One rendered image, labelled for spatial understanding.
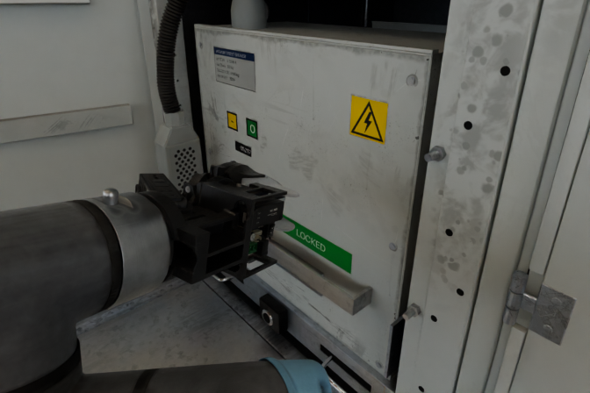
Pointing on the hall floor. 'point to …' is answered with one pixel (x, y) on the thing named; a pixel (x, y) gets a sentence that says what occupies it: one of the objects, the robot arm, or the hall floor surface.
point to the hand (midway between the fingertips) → (272, 195)
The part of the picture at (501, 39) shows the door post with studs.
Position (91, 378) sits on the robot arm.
